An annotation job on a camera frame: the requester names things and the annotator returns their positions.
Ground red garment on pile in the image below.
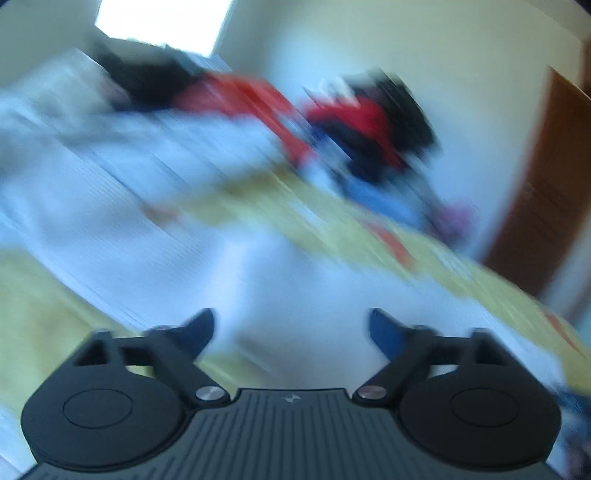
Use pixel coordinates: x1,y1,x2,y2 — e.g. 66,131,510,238
304,98,402,168

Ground black clothing by window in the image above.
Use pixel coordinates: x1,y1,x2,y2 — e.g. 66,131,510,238
87,39,209,112

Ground brown wooden door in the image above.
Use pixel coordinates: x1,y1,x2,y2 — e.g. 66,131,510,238
485,69,590,297

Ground white knit sweater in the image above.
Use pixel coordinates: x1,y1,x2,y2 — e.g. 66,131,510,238
0,50,565,388

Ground orange red plastic bag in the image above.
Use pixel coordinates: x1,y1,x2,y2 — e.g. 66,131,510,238
173,73,314,167

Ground black garment on pile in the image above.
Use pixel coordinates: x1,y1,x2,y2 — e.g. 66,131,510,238
311,71,439,185

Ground bright window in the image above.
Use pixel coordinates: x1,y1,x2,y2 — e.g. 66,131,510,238
95,0,233,56

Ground yellow carrot print bedsheet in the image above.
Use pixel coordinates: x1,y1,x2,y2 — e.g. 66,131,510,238
1,157,590,411

